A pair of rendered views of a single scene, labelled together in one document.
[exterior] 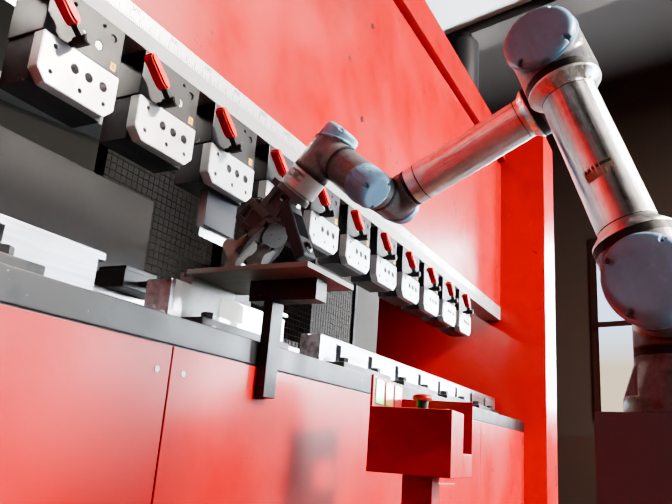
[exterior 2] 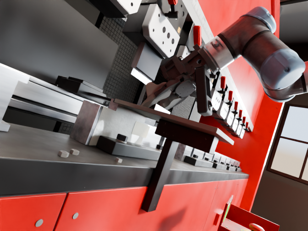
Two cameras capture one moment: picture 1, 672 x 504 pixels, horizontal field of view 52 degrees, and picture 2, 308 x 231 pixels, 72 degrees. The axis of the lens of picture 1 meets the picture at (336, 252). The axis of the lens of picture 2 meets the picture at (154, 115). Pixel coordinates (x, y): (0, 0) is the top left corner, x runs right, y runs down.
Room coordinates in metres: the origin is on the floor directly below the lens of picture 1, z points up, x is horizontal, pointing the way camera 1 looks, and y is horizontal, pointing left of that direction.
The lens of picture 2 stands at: (0.74, 0.14, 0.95)
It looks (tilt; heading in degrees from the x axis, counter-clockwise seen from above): 4 degrees up; 4
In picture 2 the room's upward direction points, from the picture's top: 20 degrees clockwise
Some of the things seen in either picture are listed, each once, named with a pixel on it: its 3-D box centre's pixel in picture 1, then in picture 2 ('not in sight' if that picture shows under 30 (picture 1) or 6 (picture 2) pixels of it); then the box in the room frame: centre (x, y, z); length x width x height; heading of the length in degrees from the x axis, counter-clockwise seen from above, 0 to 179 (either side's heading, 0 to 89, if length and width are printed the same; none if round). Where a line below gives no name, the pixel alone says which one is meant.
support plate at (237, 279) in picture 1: (271, 279); (174, 122); (1.27, 0.12, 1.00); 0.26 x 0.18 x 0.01; 62
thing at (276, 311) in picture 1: (283, 338); (173, 171); (1.25, 0.08, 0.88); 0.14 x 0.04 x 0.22; 62
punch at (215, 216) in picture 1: (216, 220); (145, 65); (1.34, 0.25, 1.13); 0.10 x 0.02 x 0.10; 152
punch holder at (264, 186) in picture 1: (269, 191); (183, 54); (1.49, 0.16, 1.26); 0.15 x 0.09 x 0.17; 152
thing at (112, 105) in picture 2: (217, 291); (134, 114); (1.37, 0.23, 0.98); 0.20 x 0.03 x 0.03; 152
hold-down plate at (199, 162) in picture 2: (360, 374); (200, 162); (1.85, -0.09, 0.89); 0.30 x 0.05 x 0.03; 152
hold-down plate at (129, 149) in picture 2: (238, 338); (140, 151); (1.35, 0.18, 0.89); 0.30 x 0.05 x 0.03; 152
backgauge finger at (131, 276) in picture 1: (151, 280); (97, 93); (1.42, 0.39, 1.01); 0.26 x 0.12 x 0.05; 62
